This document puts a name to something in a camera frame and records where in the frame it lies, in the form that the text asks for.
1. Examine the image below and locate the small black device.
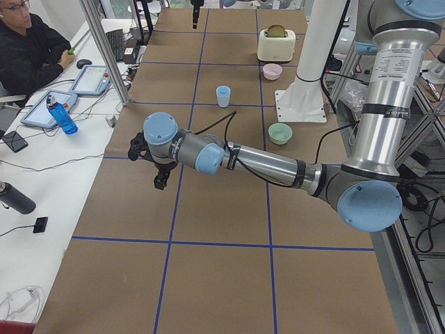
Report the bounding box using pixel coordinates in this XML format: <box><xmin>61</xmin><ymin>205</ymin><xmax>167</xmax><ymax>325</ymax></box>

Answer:
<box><xmin>33</xmin><ymin>216</ymin><xmax>48</xmax><ymax>234</ymax></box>

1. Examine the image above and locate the light blue cup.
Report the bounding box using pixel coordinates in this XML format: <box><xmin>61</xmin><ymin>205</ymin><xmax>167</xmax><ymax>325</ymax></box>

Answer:
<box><xmin>216</xmin><ymin>86</ymin><xmax>232</xmax><ymax>108</ymax></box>

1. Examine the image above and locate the cream toaster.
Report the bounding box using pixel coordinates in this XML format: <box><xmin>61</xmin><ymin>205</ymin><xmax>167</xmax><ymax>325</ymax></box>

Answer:
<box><xmin>257</xmin><ymin>29</ymin><xmax>296</xmax><ymax>62</ymax></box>

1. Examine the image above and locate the lower teach pendant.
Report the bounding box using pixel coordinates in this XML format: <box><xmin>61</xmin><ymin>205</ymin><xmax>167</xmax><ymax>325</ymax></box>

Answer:
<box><xmin>20</xmin><ymin>90</ymin><xmax>78</xmax><ymax>129</ymax></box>

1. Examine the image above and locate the green bowl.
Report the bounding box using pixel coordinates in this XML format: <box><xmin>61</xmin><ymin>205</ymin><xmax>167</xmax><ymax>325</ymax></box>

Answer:
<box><xmin>268</xmin><ymin>122</ymin><xmax>293</xmax><ymax>145</ymax></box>

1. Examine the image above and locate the white camera stand base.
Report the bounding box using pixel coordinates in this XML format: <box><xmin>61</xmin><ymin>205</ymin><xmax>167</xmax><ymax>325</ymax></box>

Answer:
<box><xmin>275</xmin><ymin>0</ymin><xmax>349</xmax><ymax>123</ymax></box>

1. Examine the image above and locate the black keyboard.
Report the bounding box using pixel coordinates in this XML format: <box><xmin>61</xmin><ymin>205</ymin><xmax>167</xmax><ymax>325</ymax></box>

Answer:
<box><xmin>106</xmin><ymin>29</ymin><xmax>124</xmax><ymax>62</ymax></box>

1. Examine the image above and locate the black smartphone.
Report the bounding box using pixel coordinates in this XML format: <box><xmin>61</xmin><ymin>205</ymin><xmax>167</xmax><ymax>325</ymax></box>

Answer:
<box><xmin>1</xmin><ymin>131</ymin><xmax>29</xmax><ymax>153</ymax></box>

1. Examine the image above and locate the pink bowl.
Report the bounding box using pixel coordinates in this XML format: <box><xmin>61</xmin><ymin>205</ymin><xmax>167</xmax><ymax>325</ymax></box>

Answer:
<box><xmin>262</xmin><ymin>63</ymin><xmax>283</xmax><ymax>81</ymax></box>

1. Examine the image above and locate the black thermos bottle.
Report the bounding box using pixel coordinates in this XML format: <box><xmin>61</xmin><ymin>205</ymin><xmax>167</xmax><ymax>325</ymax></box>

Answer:
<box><xmin>1</xmin><ymin>182</ymin><xmax>36</xmax><ymax>214</ymax></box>

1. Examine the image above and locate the black computer mouse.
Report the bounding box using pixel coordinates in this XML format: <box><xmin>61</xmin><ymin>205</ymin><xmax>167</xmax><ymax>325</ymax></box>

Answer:
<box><xmin>76</xmin><ymin>59</ymin><xmax>92</xmax><ymax>69</ymax></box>

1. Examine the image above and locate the seated person black hoodie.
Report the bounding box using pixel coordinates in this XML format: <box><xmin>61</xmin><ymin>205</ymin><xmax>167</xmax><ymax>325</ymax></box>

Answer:
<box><xmin>1</xmin><ymin>1</ymin><xmax>74</xmax><ymax>107</ymax></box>

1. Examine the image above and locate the upper teach pendant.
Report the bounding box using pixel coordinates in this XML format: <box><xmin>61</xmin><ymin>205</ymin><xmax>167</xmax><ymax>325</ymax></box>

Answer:
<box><xmin>69</xmin><ymin>65</ymin><xmax>111</xmax><ymax>96</ymax></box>

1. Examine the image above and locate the bread slice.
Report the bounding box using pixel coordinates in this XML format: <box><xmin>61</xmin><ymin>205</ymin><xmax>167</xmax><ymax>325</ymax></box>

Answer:
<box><xmin>266</xmin><ymin>24</ymin><xmax>286</xmax><ymax>38</ymax></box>

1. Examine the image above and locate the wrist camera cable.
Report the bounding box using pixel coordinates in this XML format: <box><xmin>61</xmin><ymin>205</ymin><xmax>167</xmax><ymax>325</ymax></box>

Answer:
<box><xmin>194</xmin><ymin>110</ymin><xmax>272</xmax><ymax>185</ymax></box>

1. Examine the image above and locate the blue water bottle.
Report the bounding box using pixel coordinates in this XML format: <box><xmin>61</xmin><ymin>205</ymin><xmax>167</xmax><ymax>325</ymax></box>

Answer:
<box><xmin>46</xmin><ymin>94</ymin><xmax>78</xmax><ymax>135</ymax></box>

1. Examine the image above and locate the white power adapter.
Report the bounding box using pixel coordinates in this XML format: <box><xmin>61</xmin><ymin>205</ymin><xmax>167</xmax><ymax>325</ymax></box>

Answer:
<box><xmin>1</xmin><ymin>285</ymin><xmax>45</xmax><ymax>323</ymax></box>

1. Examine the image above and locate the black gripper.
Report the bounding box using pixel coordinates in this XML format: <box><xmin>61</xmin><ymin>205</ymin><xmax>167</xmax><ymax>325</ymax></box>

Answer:
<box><xmin>191</xmin><ymin>0</ymin><xmax>204</xmax><ymax>29</ymax></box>
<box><xmin>154</xmin><ymin>161</ymin><xmax>177</xmax><ymax>190</ymax></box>

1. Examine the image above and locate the teach pendant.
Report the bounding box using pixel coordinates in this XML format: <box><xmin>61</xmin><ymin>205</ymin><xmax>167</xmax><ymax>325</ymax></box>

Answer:
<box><xmin>20</xmin><ymin>90</ymin><xmax>78</xmax><ymax>129</ymax></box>
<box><xmin>69</xmin><ymin>65</ymin><xmax>111</xmax><ymax>96</ymax></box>

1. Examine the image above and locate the aluminium frame post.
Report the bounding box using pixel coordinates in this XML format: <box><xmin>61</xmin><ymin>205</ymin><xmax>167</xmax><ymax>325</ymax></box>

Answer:
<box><xmin>79</xmin><ymin>0</ymin><xmax>130</xmax><ymax>106</ymax></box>

